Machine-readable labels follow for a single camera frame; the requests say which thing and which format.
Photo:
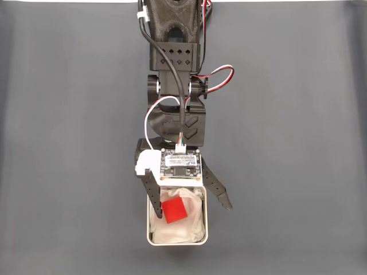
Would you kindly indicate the dark table mat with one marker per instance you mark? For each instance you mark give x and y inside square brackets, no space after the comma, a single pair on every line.
[71,129]

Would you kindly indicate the beige square box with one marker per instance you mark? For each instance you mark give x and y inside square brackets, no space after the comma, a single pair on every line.
[148,229]

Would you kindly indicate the camera board on white mount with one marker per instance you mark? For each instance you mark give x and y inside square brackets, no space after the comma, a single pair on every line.
[180,166]

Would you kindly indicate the red cube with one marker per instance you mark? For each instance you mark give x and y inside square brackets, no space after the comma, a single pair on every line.
[174,210]

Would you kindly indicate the white cloth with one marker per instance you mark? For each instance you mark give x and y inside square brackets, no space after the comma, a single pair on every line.
[177,232]

